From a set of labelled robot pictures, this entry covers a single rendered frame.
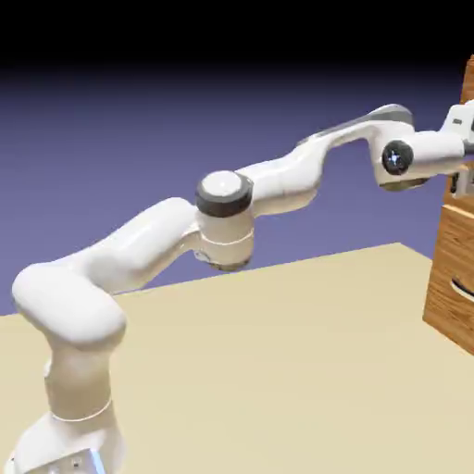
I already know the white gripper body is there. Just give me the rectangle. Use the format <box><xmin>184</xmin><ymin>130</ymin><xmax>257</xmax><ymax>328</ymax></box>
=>
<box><xmin>448</xmin><ymin>165</ymin><xmax>474</xmax><ymax>202</ymax></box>

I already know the wooden cabinet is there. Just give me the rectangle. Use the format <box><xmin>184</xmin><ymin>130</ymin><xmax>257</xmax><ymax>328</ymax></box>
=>
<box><xmin>422</xmin><ymin>54</ymin><xmax>474</xmax><ymax>357</ymax></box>

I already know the curved metal drawer handle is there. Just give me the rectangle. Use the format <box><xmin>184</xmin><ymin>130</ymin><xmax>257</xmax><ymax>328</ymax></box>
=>
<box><xmin>449</xmin><ymin>278</ymin><xmax>474</xmax><ymax>300</ymax></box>

